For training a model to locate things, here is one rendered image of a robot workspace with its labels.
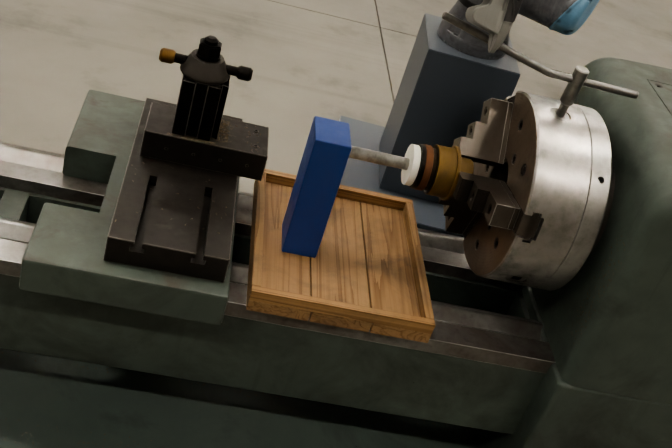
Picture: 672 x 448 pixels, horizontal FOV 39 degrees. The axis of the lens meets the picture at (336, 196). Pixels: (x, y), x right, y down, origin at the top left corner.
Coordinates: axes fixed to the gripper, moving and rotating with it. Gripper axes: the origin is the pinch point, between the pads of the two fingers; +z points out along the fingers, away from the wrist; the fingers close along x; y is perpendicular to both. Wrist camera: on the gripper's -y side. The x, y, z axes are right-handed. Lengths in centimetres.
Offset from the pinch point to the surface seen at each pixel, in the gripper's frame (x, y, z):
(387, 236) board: -27.2, 2.2, 37.3
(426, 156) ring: -10.6, 3.4, 19.5
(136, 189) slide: -12, 47, 34
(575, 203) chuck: 2.4, -17.4, 20.3
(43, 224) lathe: -7, 60, 41
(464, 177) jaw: -7.6, -2.7, 21.2
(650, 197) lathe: 8.2, -25.8, 16.3
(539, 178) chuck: 1.9, -11.0, 17.7
